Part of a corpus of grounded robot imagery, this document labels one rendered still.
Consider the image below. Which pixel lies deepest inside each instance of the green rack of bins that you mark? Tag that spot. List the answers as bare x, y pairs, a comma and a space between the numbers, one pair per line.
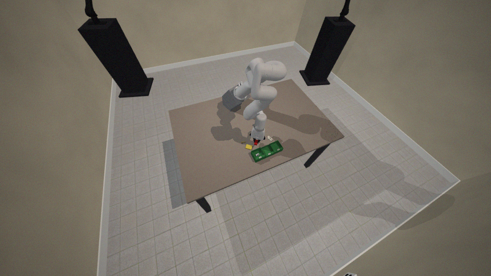
266, 151

